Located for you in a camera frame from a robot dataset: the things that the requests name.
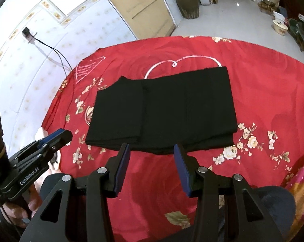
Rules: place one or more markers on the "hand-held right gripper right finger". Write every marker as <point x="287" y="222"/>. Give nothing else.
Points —
<point x="182" y="174"/>

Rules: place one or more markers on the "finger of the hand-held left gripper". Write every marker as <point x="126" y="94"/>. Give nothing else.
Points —
<point x="67" y="136"/>
<point x="53" y="134"/>

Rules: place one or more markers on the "floral enamel basin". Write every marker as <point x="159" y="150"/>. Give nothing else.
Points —
<point x="280" y="27"/>

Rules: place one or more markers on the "black pants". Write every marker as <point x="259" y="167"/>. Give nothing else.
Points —
<point x="167" y="111"/>

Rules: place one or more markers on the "pink dotted blanket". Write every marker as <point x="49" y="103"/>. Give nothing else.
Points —
<point x="303" y="181"/>

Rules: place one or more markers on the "wall socket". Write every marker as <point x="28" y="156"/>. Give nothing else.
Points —
<point x="27" y="32"/>

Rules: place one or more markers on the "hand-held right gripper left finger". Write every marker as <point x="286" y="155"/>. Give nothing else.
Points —
<point x="121" y="171"/>

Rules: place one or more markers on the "dark ceramic jar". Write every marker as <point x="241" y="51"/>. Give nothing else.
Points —
<point x="187" y="5"/>

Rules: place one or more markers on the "light wooden door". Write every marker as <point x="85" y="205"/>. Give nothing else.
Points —
<point x="142" y="5"/>

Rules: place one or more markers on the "person's left hand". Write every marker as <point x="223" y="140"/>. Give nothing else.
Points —
<point x="16" y="211"/>

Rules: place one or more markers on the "red floral bedsheet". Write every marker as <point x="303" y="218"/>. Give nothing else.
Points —
<point x="154" y="181"/>

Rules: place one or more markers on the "dark green metal stand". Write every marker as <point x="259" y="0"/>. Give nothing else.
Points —
<point x="302" y="32"/>

